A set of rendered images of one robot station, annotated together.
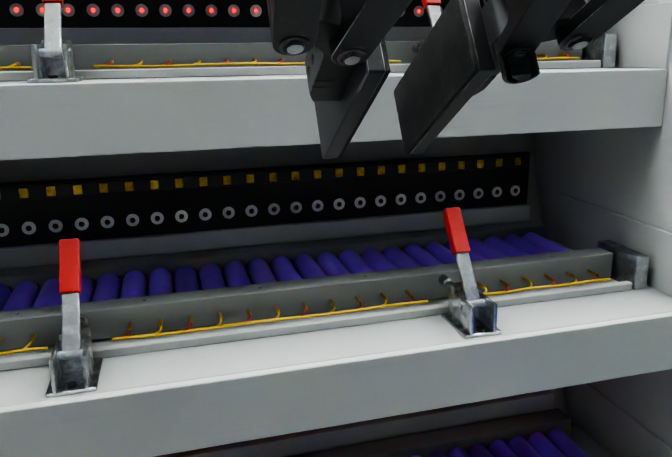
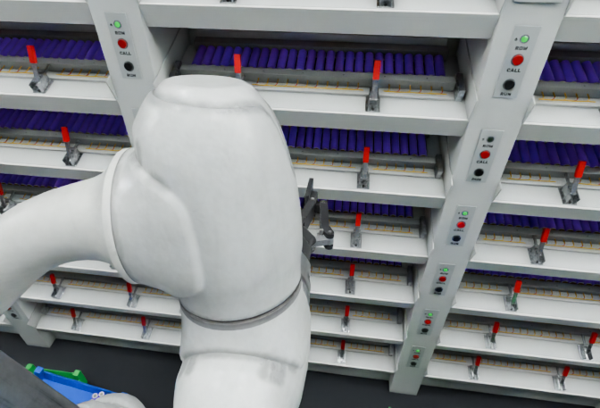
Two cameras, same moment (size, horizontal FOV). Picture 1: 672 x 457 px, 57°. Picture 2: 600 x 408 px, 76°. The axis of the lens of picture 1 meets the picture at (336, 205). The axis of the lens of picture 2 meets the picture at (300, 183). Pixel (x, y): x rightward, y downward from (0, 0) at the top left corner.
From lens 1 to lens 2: 0.56 m
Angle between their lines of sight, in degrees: 47
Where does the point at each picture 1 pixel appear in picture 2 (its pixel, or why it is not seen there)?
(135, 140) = not seen: hidden behind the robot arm
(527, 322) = (381, 186)
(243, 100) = (295, 115)
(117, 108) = not seen: hidden behind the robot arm
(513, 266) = (392, 161)
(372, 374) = (325, 191)
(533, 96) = (404, 123)
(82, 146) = not seen: hidden behind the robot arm
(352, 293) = (331, 158)
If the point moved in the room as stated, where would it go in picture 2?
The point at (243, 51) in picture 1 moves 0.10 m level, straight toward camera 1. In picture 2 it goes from (304, 78) to (290, 97)
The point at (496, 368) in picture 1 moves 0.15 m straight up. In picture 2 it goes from (364, 196) to (372, 139)
